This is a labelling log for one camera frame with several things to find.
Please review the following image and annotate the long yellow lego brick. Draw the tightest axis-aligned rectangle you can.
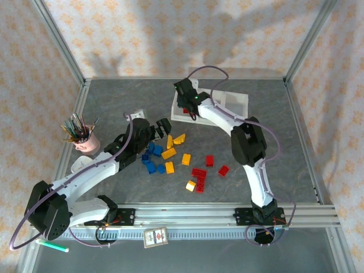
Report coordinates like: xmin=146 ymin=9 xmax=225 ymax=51
xmin=161 ymin=147 xmax=177 ymax=160

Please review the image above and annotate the long red lego brick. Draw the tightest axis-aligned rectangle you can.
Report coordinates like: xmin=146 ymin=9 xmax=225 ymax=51
xmin=195 ymin=176 xmax=206 ymax=195

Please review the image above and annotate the white three-compartment container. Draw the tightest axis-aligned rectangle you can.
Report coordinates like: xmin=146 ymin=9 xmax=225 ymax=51
xmin=170 ymin=87 xmax=250 ymax=126

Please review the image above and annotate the pink pencil cup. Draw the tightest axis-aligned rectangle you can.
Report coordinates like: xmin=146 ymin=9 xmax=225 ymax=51
xmin=73 ymin=125 xmax=101 ymax=156

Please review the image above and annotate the orange patterned backdrop cloth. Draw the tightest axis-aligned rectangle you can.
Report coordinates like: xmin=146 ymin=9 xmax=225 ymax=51
xmin=0 ymin=0 xmax=364 ymax=273

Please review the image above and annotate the green pencil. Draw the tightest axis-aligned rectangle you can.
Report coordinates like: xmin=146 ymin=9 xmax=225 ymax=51
xmin=60 ymin=124 xmax=83 ymax=138

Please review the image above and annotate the playing card box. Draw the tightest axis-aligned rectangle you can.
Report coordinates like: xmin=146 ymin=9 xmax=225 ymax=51
xmin=143 ymin=226 xmax=169 ymax=249

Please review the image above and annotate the green marker pen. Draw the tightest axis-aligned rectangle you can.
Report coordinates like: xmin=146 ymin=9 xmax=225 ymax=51
xmin=36 ymin=239 xmax=69 ymax=253

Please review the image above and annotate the aluminium back rail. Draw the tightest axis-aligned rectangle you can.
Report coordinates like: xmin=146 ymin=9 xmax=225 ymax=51
xmin=84 ymin=76 xmax=287 ymax=82

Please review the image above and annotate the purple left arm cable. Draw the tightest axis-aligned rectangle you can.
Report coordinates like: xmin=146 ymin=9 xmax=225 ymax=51
xmin=9 ymin=113 xmax=134 ymax=251

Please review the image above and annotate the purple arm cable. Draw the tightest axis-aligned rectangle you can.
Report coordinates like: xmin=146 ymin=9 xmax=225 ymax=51
xmin=9 ymin=113 xmax=134 ymax=251
xmin=187 ymin=65 xmax=296 ymax=228

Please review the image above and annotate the aluminium front rail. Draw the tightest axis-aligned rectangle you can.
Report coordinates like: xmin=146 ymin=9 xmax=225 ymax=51
xmin=35 ymin=202 xmax=341 ymax=228

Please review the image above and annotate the aluminium side rail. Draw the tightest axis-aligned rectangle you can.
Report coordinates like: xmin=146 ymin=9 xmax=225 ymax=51
xmin=15 ymin=79 xmax=92 ymax=273
xmin=283 ymin=78 xmax=358 ymax=273

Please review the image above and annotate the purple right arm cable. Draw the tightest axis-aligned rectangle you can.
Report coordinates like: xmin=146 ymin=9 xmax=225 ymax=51
xmin=187 ymin=65 xmax=296 ymax=228

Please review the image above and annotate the grey slotted cable duct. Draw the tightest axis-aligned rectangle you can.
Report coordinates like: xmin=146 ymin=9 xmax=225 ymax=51
xmin=67 ymin=226 xmax=250 ymax=240

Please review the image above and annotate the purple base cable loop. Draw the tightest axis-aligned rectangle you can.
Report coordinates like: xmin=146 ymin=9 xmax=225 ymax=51
xmin=245 ymin=224 xmax=275 ymax=247
xmin=69 ymin=226 xmax=114 ymax=247

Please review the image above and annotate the aluminium frame post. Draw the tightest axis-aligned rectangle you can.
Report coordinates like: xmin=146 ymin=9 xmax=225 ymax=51
xmin=30 ymin=0 xmax=88 ymax=86
xmin=284 ymin=0 xmax=341 ymax=85

